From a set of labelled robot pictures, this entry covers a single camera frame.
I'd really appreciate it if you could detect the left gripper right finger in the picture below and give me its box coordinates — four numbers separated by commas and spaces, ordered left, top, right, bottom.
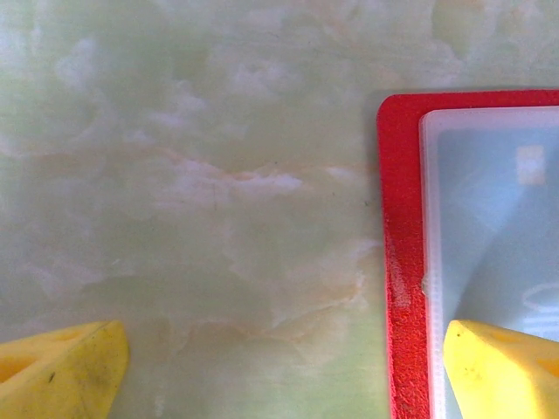
443, 319, 559, 419

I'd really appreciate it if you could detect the red card holder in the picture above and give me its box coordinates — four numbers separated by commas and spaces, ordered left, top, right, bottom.
376, 89, 559, 419

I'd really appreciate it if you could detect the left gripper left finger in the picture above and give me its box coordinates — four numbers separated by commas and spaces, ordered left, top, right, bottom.
0, 319, 131, 419

